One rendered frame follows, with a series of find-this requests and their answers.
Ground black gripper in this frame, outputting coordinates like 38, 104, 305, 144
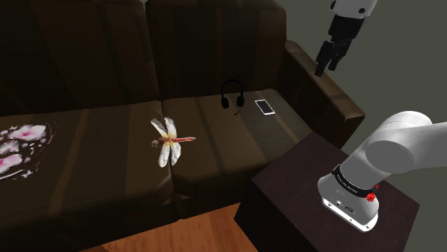
314, 14, 365, 77

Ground red dragonfly toy white wings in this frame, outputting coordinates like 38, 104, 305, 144
150, 117, 197, 169

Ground dark brown leather sofa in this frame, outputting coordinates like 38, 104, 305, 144
0, 0, 366, 252

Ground white smartphone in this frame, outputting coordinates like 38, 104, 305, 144
254, 99, 276, 117

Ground black headset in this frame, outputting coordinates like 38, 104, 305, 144
220, 79, 246, 116

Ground dark robot stand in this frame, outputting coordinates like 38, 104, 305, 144
234, 131, 420, 252

